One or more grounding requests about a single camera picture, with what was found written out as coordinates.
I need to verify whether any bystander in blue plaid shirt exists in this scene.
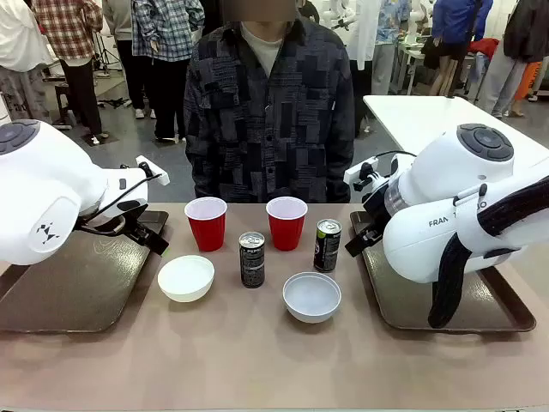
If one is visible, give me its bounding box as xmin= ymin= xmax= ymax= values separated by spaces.
xmin=131 ymin=0 xmax=206 ymax=143

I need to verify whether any bystander in black jacket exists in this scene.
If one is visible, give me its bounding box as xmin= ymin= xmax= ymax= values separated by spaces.
xmin=478 ymin=0 xmax=549 ymax=119

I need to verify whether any black green drink can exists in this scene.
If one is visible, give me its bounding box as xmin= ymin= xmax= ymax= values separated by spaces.
xmin=313 ymin=218 xmax=343 ymax=274

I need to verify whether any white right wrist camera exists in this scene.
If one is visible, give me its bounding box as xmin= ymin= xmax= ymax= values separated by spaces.
xmin=343 ymin=157 xmax=379 ymax=191

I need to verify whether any bystander in white coat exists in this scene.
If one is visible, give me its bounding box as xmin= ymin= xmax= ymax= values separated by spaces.
xmin=342 ymin=0 xmax=381 ymax=126

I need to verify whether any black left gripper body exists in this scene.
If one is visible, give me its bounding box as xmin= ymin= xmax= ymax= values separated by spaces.
xmin=124 ymin=211 xmax=156 ymax=244

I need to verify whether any bystander in red plaid shirt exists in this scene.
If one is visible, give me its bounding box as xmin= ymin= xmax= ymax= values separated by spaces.
xmin=32 ymin=0 xmax=106 ymax=145

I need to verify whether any bystander in white top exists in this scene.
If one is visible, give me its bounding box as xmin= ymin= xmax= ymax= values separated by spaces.
xmin=0 ymin=0 xmax=55 ymax=126

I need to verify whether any black stool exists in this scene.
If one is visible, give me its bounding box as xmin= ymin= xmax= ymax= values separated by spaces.
xmin=52 ymin=82 xmax=75 ymax=130

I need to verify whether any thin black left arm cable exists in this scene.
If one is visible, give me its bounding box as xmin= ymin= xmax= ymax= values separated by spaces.
xmin=75 ymin=173 xmax=163 ymax=238

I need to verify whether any pale grey-white plastic bowl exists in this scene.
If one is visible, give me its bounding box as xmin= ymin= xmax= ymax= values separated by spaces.
xmin=281 ymin=270 xmax=343 ymax=325

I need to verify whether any white table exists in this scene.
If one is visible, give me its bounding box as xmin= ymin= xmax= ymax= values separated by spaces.
xmin=362 ymin=94 xmax=549 ymax=152

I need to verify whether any bystander in blue patterned shirt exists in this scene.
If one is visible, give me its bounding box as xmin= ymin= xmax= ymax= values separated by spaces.
xmin=371 ymin=0 xmax=413 ymax=97

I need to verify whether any bystander in grey top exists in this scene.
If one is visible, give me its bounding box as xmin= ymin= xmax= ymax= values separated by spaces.
xmin=102 ymin=0 xmax=149 ymax=120

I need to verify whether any white plastic bowl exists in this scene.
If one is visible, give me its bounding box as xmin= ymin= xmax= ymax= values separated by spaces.
xmin=157 ymin=254 xmax=215 ymax=304

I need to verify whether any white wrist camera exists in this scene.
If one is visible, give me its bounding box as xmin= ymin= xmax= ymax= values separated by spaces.
xmin=135 ymin=155 xmax=171 ymax=186
xmin=343 ymin=157 xmax=379 ymax=191

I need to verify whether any thick black sleeved cable bundle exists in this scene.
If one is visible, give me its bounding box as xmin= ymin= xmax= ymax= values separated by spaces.
xmin=427 ymin=175 xmax=549 ymax=330

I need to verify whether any bystander in blue jacket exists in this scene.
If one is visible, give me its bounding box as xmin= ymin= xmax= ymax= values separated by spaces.
xmin=428 ymin=0 xmax=495 ymax=98

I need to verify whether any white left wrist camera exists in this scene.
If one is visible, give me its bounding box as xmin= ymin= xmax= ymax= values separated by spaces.
xmin=135 ymin=155 xmax=171 ymax=186

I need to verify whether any red plastic cup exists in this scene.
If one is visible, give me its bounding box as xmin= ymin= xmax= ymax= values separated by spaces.
xmin=265 ymin=196 xmax=309 ymax=252
xmin=184 ymin=197 xmax=228 ymax=253

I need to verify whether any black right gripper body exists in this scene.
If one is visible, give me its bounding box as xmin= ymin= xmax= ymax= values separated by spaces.
xmin=363 ymin=188 xmax=392 ymax=235

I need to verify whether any dark brown plastic tray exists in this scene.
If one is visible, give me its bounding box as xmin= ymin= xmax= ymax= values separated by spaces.
xmin=349 ymin=209 xmax=538 ymax=334
xmin=0 ymin=209 xmax=171 ymax=334

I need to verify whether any person in dark patchwork shirt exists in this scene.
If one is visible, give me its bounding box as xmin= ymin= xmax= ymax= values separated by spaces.
xmin=183 ymin=0 xmax=357 ymax=204

